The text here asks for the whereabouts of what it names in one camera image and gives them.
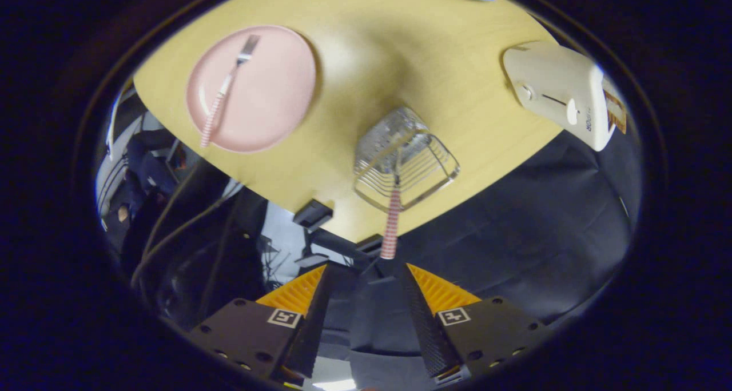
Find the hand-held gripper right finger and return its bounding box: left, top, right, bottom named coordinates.
left=395, top=262, right=552, bottom=387

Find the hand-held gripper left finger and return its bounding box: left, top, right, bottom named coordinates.
left=189, top=264, right=335, bottom=387

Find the red checked handle spoon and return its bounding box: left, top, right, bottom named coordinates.
left=380, top=142, right=408, bottom=261

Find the red checked handle fork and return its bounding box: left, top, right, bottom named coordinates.
left=200, top=34, right=261, bottom=148

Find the dark chair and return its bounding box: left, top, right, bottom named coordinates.
left=121, top=137, right=269, bottom=329

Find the black table clamp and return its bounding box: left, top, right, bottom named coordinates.
left=293, top=200, right=334, bottom=230

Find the creased black cloth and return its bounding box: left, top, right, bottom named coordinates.
left=395, top=131, right=638, bottom=329

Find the pink plate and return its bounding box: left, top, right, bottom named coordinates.
left=185, top=25, right=317, bottom=154

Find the white toaster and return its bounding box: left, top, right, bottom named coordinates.
left=502, top=41, right=628, bottom=152

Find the brown toast slice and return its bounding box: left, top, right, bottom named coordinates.
left=603, top=88, right=628, bottom=134

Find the black metal table frame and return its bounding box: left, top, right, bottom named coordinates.
left=303, top=228, right=385, bottom=266

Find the grey cable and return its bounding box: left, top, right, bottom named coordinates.
left=140, top=162, right=198, bottom=260
left=130, top=179, right=241, bottom=289

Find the metal wire basket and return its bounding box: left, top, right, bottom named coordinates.
left=353, top=106, right=461, bottom=213

